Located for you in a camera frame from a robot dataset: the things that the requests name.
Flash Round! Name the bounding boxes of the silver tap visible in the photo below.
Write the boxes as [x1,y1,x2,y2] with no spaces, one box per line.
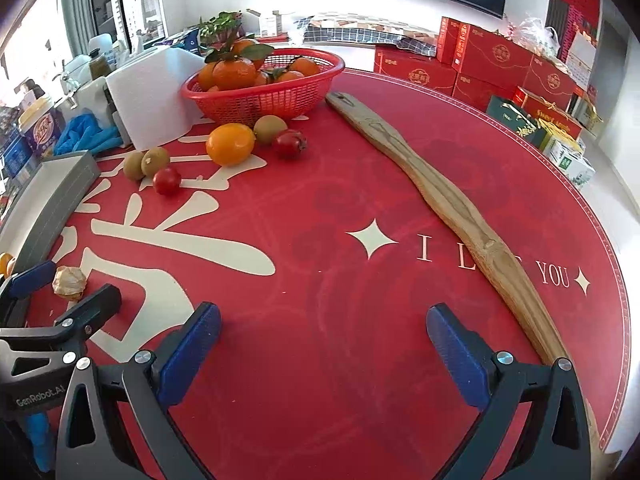
[52,60,83,108]

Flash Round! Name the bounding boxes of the red tomato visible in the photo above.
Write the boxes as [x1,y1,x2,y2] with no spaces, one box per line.
[153,167,182,196]
[272,129,307,160]

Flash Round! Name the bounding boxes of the red printed round mat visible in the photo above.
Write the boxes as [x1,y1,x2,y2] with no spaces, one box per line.
[20,67,628,480]

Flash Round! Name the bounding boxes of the brown jar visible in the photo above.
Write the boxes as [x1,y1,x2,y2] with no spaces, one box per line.
[89,50,112,81]

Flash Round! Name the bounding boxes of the pile of leafy tangerines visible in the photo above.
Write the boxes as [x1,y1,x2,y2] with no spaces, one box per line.
[197,37,323,93]

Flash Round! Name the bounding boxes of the small white cartons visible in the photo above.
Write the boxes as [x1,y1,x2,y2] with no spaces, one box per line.
[245,8,296,38]

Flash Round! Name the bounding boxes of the red plastic basket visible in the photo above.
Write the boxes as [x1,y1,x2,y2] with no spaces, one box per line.
[181,48,346,128]

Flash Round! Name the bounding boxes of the purple labelled tub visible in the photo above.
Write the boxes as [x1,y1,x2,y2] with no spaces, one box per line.
[17,97,66,161]

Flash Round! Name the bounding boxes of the brown kiwi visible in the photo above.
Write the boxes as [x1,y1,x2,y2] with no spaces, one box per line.
[253,115,289,146]
[122,151,146,181]
[141,146,171,177]

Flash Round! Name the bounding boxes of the blue carton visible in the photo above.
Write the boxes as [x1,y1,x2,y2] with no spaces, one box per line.
[0,135,33,178]

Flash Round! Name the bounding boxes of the red gift box with handle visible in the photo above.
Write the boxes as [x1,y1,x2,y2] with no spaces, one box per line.
[512,86,583,141]

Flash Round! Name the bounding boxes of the wall calendar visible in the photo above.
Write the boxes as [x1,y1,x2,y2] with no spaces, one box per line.
[565,27,598,88]

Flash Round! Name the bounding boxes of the checked blanket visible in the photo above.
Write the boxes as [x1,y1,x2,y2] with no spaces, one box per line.
[292,10,441,56]

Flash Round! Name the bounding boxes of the clear plastic gift bag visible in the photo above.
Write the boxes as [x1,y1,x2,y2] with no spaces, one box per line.
[505,15,561,56]

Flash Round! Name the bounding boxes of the green potted plant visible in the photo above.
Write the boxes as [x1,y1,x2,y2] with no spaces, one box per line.
[197,11,246,46]

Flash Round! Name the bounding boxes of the white paper towel roll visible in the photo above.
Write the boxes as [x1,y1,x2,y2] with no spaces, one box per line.
[105,47,206,151]

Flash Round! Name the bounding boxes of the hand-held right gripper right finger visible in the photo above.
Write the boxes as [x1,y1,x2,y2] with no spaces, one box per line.
[425,303,592,480]

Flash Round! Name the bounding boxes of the large orange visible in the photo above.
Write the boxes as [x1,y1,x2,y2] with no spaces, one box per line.
[206,122,257,167]

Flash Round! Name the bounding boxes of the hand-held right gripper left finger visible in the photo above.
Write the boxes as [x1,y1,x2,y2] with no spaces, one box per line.
[55,301,222,480]

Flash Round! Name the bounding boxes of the blue gloves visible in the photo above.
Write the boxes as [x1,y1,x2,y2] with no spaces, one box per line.
[52,112,123,156]

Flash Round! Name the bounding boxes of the long wooden stick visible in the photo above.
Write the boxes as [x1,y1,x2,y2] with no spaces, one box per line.
[325,91,601,461]

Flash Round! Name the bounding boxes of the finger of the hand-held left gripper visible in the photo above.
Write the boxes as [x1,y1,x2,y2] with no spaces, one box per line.
[52,284,122,348]
[0,260,57,330]

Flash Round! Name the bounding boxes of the grey tray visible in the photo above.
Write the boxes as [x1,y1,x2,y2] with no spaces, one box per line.
[0,151,102,281]

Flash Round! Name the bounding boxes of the white and green carton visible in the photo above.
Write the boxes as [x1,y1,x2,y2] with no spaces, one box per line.
[542,140,597,188]

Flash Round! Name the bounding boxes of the green gift bag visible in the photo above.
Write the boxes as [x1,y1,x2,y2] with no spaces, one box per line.
[486,95,546,148]

